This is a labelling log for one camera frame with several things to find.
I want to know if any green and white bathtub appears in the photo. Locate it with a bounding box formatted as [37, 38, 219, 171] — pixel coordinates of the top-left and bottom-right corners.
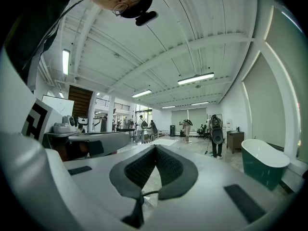
[241, 138, 291, 192]

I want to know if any black office chair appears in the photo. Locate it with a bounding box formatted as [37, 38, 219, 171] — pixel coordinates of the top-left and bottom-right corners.
[196, 124, 210, 140]

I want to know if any large beige roller blind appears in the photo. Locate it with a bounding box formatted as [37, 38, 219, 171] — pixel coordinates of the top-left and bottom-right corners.
[264, 5, 308, 165]
[241, 51, 287, 149]

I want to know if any thin black cable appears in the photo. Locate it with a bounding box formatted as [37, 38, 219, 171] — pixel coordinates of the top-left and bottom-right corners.
[141, 190, 160, 198]

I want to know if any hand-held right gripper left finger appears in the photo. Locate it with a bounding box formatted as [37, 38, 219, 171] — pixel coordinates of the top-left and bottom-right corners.
[109, 144, 157, 200]

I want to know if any person's dark shirt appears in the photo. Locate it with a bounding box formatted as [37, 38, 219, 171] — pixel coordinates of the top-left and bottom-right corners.
[4, 0, 90, 91]

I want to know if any dark round table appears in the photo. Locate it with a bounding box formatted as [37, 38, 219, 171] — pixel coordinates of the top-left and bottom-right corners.
[116, 127, 138, 142]

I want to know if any black head camera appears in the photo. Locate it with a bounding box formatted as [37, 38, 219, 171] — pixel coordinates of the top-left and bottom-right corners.
[135, 11, 158, 27]

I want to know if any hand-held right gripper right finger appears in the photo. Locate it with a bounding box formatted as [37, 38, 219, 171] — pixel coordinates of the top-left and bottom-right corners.
[154, 144, 199, 201]

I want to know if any brown wooden staircase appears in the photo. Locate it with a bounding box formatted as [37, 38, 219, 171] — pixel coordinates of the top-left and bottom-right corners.
[68, 85, 94, 119]

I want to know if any white desktop device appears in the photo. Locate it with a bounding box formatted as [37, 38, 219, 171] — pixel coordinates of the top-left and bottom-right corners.
[52, 115, 73, 134]

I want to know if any dark wooden sink cabinet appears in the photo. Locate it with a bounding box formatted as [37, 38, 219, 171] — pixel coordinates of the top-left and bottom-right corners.
[226, 130, 245, 154]

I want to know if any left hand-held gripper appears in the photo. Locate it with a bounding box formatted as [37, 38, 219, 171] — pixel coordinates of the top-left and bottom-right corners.
[0, 48, 131, 162]

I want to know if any white whiteboard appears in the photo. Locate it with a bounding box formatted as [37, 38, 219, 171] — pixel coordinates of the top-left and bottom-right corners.
[41, 94, 75, 120]

